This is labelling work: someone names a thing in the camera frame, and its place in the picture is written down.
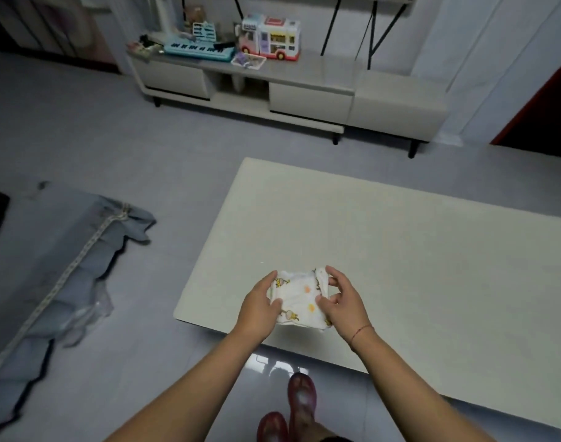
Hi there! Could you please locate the person's left hand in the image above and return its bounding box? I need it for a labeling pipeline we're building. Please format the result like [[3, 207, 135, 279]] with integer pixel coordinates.
[[235, 270, 282, 341]]

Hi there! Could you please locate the clear plastic bag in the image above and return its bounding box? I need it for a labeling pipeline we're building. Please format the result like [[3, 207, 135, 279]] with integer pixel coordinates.
[[62, 290, 114, 348]]

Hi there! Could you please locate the toy bus playset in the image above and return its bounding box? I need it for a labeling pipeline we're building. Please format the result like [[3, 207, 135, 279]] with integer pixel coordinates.
[[240, 14, 302, 61]]

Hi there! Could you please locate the person's right hand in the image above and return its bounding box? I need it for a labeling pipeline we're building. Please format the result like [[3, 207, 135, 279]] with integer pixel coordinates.
[[314, 266, 376, 351]]

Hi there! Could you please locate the person's left forearm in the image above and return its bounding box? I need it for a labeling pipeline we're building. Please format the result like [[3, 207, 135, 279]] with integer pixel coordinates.
[[103, 323, 273, 442]]

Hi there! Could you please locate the white low coffee table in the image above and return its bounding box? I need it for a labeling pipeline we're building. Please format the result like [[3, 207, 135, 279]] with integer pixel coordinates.
[[173, 157, 561, 432]]

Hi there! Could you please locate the blue toy keyboard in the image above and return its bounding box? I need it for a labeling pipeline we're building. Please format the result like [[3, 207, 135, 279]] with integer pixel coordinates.
[[163, 22, 236, 63]]

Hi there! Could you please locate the grey TV cabinet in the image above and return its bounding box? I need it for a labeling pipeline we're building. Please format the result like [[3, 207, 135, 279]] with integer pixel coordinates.
[[128, 43, 448, 159]]

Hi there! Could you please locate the dark red shoe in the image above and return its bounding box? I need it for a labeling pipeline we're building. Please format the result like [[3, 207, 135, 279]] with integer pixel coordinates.
[[257, 412, 288, 442], [287, 372, 318, 440]]

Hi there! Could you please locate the red string bracelet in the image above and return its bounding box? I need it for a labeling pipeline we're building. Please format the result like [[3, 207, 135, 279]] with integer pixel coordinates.
[[350, 325, 376, 347]]

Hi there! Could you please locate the grey blue sofa cover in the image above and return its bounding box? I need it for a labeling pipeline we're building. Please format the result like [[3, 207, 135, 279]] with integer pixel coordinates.
[[0, 181, 157, 440]]

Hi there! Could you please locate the small white tray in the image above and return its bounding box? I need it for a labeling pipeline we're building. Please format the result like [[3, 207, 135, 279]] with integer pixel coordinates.
[[231, 53, 267, 70]]

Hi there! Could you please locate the black metal stand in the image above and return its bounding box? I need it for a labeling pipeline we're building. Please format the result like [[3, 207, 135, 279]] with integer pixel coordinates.
[[319, 0, 415, 70]]

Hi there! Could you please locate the person's right forearm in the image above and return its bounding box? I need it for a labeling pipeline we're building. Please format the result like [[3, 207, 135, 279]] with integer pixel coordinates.
[[349, 327, 496, 442]]

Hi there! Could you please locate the white printed cloth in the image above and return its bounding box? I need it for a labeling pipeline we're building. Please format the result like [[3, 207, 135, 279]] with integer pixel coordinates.
[[267, 267, 335, 332]]

